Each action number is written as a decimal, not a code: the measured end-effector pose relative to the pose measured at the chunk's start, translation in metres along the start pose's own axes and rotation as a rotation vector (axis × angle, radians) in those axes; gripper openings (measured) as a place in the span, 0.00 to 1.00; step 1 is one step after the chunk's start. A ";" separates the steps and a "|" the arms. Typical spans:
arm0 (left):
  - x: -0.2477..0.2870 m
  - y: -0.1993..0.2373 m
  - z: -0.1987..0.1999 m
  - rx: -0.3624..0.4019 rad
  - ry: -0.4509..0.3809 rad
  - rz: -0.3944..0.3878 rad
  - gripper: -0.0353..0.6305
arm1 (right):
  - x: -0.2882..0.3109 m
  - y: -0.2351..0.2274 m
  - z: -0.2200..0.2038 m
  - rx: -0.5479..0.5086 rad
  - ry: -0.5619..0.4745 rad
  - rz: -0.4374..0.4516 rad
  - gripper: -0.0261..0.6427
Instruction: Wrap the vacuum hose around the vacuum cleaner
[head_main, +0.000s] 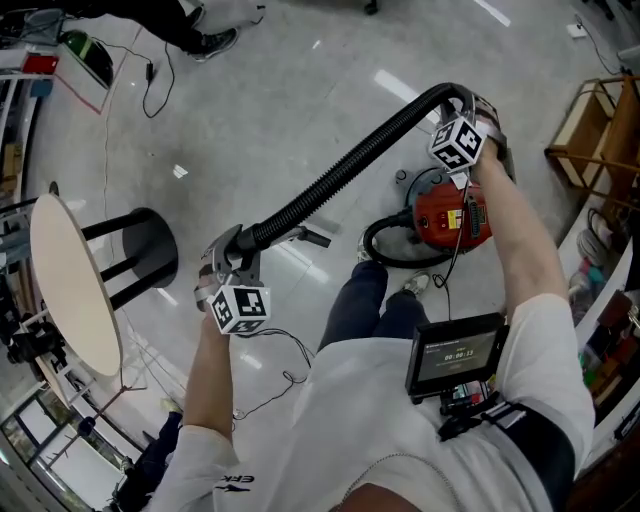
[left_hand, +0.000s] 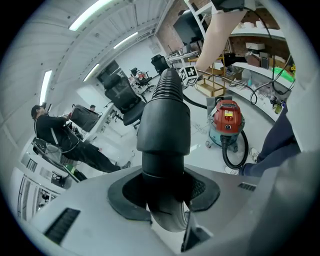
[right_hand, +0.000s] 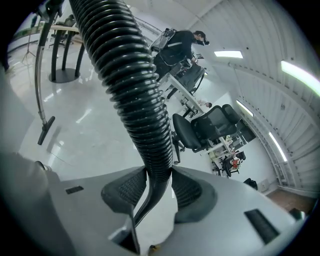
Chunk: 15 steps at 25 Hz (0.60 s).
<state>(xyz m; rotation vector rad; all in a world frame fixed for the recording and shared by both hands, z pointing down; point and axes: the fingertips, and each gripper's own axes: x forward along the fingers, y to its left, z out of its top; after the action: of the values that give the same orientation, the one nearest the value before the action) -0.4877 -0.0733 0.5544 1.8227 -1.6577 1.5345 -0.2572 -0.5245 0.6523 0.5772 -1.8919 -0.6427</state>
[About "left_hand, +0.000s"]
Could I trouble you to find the wooden chair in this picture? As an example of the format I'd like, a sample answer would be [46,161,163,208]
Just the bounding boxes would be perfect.
[194,56,228,98]

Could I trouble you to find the dark blue trousers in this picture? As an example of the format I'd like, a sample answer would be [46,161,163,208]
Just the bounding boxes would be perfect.
[238,104,303,178]

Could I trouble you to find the ceiling tube light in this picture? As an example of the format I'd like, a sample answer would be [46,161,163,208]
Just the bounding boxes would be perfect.
[38,69,54,106]
[68,0,115,33]
[113,31,139,50]
[82,63,101,83]

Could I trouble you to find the grey cable with tie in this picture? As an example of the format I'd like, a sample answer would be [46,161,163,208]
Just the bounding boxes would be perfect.
[191,121,205,135]

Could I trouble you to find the black office chair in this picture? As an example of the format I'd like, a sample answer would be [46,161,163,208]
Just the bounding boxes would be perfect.
[103,73,148,130]
[129,66,156,95]
[150,53,171,76]

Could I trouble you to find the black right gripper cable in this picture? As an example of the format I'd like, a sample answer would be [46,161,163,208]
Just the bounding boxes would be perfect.
[196,7,296,106]

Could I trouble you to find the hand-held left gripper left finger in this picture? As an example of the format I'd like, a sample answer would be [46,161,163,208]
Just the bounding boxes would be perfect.
[29,164,177,256]

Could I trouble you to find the red vacuum cleaner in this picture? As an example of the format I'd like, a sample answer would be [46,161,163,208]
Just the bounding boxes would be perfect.
[206,99,246,154]

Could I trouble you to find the black corrugated vacuum hose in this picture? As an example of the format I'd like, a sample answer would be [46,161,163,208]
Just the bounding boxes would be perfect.
[136,67,250,234]

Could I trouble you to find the person's right forearm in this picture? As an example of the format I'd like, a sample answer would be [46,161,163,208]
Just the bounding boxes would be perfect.
[194,8,248,73]

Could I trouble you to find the white sneaker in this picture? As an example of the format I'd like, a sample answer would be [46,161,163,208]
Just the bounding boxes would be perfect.
[223,165,240,176]
[249,146,261,164]

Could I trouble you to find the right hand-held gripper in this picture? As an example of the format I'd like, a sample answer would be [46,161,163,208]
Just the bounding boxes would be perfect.
[178,65,199,89]

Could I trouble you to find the black monitor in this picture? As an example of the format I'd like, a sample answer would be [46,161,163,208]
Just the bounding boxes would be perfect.
[173,10,202,46]

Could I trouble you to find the white metal shelf rack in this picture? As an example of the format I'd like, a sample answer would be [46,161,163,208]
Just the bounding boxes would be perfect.
[184,0,298,121]

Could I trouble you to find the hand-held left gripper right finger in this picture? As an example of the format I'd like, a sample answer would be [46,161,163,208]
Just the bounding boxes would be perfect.
[180,149,320,256]

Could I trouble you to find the green packet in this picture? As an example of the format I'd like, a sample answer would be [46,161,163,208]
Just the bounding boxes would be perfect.
[271,66,295,83]

